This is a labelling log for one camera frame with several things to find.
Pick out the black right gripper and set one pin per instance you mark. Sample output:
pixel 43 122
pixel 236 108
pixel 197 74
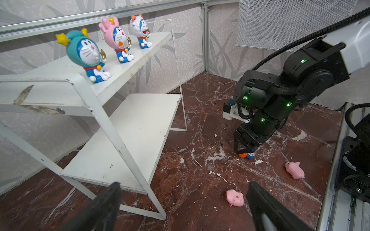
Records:
pixel 248 141

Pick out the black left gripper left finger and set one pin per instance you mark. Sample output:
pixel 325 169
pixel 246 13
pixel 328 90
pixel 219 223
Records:
pixel 99 215

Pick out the pink pig toy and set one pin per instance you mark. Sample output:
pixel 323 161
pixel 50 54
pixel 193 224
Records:
pixel 234 198
pixel 294 169

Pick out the white two-tier metal shelf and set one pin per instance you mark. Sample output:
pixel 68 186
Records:
pixel 130 141

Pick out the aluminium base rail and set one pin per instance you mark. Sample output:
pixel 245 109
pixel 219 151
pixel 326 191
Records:
pixel 346 203

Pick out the teal blue cat figurine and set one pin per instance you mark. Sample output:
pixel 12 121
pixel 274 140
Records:
pixel 84 52

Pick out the orange blue figurine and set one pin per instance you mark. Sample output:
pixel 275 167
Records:
pixel 247 155

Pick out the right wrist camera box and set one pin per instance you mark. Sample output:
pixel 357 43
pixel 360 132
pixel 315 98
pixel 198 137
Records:
pixel 230 112

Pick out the aluminium enclosure frame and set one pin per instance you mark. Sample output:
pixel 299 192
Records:
pixel 28 29

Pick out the pink hat blue figurine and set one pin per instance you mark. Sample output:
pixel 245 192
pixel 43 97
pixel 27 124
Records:
pixel 116 38

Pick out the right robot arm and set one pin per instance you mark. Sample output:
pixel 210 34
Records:
pixel 326 58

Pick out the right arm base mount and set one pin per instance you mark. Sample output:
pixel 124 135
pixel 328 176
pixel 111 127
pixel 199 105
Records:
pixel 353 174

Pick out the white blue round figurine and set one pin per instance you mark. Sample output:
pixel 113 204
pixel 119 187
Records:
pixel 140 29

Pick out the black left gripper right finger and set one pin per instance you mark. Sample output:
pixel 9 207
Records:
pixel 269 214

